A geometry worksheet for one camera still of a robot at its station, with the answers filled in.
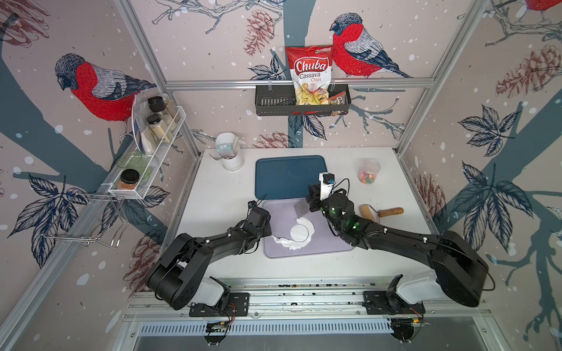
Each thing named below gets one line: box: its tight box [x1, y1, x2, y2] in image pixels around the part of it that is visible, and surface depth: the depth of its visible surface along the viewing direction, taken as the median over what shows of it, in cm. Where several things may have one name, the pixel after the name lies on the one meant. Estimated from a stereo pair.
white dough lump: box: [270, 217, 315, 251], surface depth 90 cm
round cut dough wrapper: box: [289, 223, 309, 243], surface depth 92 cm
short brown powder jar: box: [117, 168, 140, 190], surface depth 61 cm
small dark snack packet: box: [327, 90, 347, 105], surface depth 88 cm
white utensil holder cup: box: [215, 132, 244, 172], surface depth 109 cm
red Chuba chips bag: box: [286, 45, 333, 107], surface depth 83 cm
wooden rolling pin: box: [360, 204, 405, 224], surface depth 97 cm
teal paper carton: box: [216, 142, 235, 160], surface depth 108 cm
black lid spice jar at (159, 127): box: [146, 113, 173, 143], surface depth 78 cm
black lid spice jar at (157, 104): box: [147, 95, 177, 130], surface depth 81 cm
